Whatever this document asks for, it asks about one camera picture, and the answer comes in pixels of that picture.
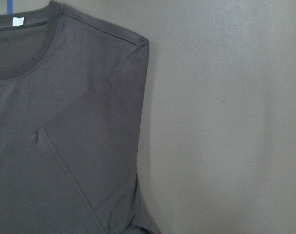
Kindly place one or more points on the brown t-shirt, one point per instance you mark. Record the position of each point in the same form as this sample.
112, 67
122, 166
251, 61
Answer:
71, 98

